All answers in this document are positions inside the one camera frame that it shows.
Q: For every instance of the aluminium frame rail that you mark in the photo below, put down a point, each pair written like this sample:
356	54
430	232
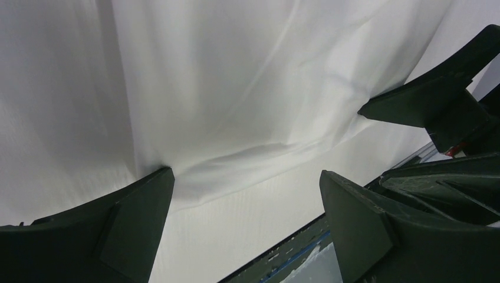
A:
427	153

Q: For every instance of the white printed t shirt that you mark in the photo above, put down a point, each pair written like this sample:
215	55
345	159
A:
97	94

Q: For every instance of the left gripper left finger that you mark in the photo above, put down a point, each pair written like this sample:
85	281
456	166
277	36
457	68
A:
113	238

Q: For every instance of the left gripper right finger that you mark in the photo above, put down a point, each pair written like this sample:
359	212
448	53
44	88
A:
378	239

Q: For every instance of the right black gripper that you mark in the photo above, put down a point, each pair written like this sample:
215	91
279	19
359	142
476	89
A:
465	189

